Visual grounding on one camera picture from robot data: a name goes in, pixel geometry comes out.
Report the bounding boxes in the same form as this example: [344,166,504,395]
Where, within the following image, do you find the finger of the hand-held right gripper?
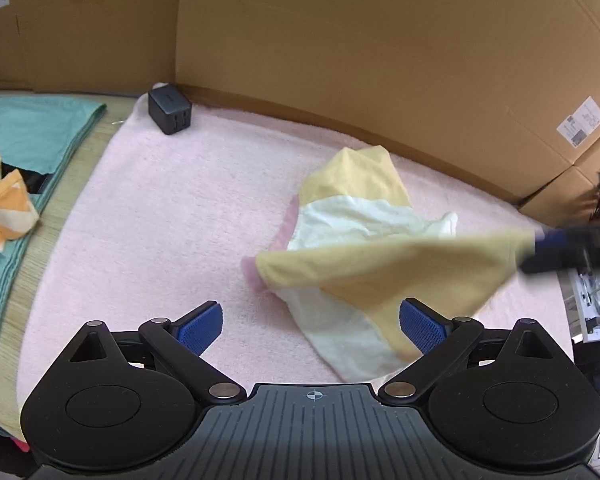
[521,251,587,276]
[534,224,588,253]

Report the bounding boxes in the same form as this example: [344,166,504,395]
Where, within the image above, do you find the white clutter box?
[562,265,600,343]

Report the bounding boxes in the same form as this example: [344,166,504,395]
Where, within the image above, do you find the teal cloth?
[0,95,108,436]

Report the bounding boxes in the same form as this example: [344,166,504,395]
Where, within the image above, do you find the cardboard box with small label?
[0,0,187,95]

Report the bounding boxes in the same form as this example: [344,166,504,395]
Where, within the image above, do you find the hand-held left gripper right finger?
[377,298,563,406]

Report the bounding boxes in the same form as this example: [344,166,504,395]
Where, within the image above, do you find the low cardboard box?
[519,145,600,227]

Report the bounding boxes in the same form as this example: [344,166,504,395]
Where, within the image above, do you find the white shipping label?
[556,96,600,148]

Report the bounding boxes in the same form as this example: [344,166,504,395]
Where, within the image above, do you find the large cardboard box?
[175,0,600,202]

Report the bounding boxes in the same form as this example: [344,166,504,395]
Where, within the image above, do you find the pink fleece blanket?
[16,95,576,411]

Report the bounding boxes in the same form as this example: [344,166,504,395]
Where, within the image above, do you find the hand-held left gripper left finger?
[70,301,247,405]

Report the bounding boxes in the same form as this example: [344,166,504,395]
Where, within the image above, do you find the black strip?
[2,162,54,196]

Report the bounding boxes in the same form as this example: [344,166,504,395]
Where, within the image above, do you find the orange striped cloth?
[0,76,41,253]

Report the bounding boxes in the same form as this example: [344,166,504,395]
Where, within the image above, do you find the yellow and white pants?
[242,146,537,383]

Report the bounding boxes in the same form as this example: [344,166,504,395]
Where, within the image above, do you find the black power adapter cube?
[147,84,193,136]

